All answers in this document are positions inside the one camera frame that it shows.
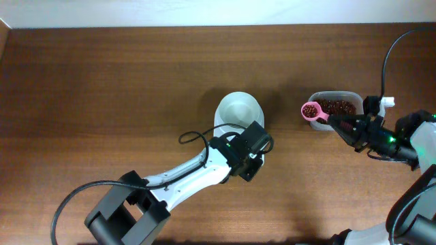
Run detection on pink measuring scoop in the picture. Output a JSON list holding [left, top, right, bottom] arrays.
[[300, 101, 330, 122]]

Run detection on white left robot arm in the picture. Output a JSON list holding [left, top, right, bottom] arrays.
[[84, 129, 273, 245]]

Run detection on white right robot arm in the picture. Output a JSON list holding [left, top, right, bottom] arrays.
[[328, 110, 435, 244]]

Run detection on white bowl on scale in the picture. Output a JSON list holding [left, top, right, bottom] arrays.
[[214, 91, 265, 127]]

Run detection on red beans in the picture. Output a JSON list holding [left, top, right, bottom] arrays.
[[315, 99, 356, 115]]

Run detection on clear plastic bean container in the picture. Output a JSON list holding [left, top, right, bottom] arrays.
[[308, 91, 364, 131]]

